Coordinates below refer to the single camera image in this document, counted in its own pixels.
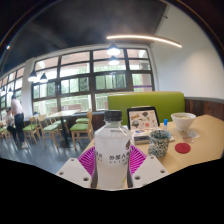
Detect flat round red coaster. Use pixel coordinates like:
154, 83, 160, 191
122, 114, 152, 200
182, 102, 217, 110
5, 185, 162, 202
174, 142, 192, 155

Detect clear plastic water bottle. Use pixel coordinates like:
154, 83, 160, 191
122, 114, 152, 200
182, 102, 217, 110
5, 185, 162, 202
93, 109, 133, 191

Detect hanging pendant lamps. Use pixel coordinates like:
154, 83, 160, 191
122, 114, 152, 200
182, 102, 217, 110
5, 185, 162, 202
27, 44, 122, 84

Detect white ceramic bowl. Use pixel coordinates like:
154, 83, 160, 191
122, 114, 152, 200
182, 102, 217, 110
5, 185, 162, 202
170, 112, 197, 132

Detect person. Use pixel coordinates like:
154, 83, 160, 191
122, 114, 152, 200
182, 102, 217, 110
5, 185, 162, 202
9, 95, 29, 149
3, 108, 16, 139

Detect flat book under tablet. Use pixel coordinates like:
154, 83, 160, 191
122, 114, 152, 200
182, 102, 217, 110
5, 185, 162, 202
133, 129, 176, 145

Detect light wooden dining table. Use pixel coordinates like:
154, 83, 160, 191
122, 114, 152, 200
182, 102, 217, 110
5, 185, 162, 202
46, 109, 81, 149

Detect long curved light bar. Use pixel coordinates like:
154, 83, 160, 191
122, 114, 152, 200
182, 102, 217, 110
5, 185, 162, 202
106, 34, 183, 49

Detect green upholstered bench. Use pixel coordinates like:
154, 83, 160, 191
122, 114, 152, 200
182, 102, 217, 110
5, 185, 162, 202
107, 91, 186, 126

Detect wooden chairs with green seats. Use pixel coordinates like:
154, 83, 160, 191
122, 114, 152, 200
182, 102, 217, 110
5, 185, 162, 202
0, 109, 94, 151

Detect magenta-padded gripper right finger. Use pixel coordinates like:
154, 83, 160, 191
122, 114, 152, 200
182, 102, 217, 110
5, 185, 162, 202
126, 144, 170, 189

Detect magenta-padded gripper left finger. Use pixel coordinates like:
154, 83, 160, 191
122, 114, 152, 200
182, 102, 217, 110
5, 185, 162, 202
55, 145, 99, 190

